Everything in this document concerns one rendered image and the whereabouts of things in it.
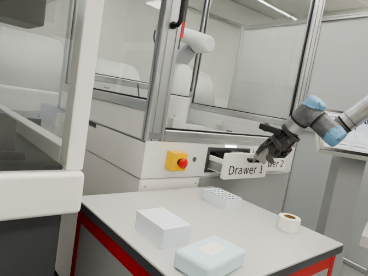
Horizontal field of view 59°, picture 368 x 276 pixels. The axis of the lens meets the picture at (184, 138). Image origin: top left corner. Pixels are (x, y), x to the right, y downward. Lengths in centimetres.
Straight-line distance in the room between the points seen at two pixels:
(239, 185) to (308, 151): 168
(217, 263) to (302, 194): 261
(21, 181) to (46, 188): 6
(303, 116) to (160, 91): 53
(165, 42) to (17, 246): 78
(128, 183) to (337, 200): 139
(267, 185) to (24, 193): 132
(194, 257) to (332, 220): 165
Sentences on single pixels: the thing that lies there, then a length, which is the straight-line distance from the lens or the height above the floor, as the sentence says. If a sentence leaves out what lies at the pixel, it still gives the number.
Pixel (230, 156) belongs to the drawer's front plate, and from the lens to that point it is 134.
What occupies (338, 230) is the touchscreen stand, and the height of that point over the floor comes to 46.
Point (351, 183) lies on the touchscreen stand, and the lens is 226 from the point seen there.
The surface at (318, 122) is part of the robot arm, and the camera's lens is 125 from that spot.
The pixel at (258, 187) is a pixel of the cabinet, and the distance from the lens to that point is 176.
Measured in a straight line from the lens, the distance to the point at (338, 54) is 322.
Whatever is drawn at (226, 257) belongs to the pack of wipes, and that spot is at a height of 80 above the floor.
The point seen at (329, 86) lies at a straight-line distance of 319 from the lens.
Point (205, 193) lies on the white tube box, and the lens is 123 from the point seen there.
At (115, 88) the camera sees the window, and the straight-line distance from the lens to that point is 146.
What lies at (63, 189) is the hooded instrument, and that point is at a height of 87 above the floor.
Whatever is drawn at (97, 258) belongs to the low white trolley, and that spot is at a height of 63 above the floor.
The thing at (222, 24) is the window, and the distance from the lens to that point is 142.
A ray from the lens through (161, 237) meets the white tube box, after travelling 80.
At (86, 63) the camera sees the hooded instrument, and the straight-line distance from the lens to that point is 81.
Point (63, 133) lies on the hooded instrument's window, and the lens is 79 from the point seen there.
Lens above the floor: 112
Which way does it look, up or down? 7 degrees down
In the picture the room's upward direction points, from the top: 9 degrees clockwise
